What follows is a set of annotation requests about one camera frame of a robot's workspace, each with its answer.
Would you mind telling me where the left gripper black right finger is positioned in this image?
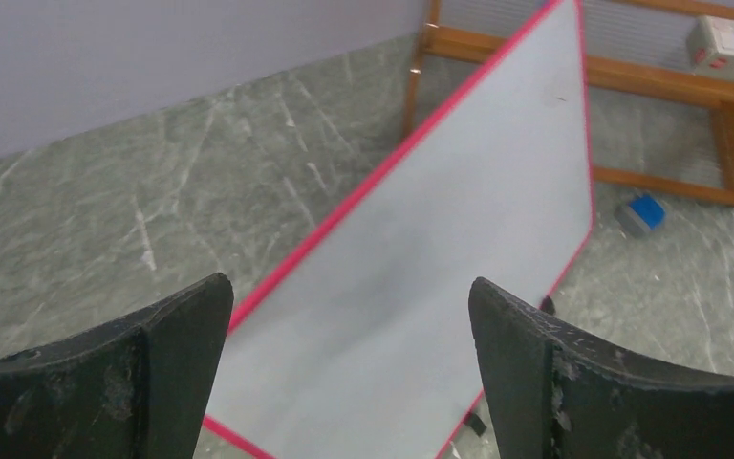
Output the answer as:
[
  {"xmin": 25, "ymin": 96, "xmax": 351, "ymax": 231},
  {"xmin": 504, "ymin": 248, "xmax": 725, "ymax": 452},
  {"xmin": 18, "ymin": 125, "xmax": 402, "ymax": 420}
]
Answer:
[{"xmin": 468, "ymin": 277, "xmax": 734, "ymax": 458}]

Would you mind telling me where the orange wooden shelf rack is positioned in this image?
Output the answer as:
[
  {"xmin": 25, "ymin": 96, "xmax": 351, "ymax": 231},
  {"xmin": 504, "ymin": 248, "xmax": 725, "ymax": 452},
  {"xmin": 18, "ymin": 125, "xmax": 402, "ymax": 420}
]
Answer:
[{"xmin": 401, "ymin": 1, "xmax": 734, "ymax": 206}]

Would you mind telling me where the blue eraser on table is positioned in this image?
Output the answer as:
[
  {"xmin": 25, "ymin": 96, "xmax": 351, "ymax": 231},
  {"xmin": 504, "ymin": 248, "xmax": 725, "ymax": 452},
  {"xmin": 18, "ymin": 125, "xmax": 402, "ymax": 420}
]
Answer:
[{"xmin": 615, "ymin": 194, "xmax": 666, "ymax": 237}]

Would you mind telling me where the whiteboard with pink frame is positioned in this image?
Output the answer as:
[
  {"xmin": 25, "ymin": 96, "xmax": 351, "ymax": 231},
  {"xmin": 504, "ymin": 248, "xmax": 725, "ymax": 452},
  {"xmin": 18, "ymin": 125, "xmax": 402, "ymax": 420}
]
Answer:
[{"xmin": 205, "ymin": 1, "xmax": 594, "ymax": 458}]

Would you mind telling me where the white labelled box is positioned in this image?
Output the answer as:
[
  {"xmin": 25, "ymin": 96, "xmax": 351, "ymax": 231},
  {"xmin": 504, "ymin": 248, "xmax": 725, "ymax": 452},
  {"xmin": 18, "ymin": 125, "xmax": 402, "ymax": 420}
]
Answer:
[{"xmin": 686, "ymin": 15, "xmax": 734, "ymax": 82}]

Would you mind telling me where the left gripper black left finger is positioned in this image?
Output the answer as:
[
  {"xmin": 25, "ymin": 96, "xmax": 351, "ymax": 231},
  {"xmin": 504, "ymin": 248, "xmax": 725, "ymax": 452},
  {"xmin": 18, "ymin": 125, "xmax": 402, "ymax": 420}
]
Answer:
[{"xmin": 0, "ymin": 273, "xmax": 234, "ymax": 458}]

